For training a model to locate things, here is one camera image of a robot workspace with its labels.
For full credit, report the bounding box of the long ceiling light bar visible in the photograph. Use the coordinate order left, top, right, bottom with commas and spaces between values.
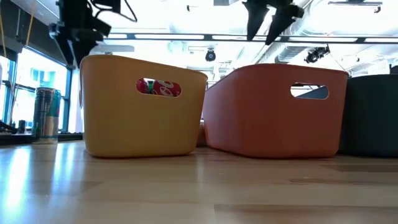
104, 32, 398, 44

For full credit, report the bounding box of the orange plastic bin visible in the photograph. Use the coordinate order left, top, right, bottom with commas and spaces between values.
201, 63, 349, 159

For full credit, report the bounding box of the slim silver drink can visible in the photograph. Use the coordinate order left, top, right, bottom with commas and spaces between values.
32, 87, 62, 145

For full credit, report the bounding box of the dark teal plastic bin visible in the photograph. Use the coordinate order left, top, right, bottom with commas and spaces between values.
338, 73, 398, 158

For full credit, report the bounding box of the yellow plastic bin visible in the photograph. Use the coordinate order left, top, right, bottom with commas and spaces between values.
79, 55, 208, 159

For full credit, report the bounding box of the window with dark frame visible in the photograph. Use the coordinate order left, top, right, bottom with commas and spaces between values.
0, 46, 75, 133

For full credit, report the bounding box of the silver ventilation duct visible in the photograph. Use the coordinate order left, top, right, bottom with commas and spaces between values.
257, 6, 346, 63

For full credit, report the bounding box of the black aluminium table frame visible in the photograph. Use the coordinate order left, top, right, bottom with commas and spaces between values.
0, 133, 84, 146

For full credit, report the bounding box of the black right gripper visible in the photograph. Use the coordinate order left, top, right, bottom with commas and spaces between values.
243, 0, 305, 46

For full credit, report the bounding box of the red Coca-Cola soda can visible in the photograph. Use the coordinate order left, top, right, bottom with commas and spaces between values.
152, 80, 182, 98

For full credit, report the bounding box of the tan soda can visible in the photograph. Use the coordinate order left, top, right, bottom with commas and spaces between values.
196, 120, 208, 147

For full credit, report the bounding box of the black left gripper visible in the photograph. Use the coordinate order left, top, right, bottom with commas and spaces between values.
49, 0, 112, 68

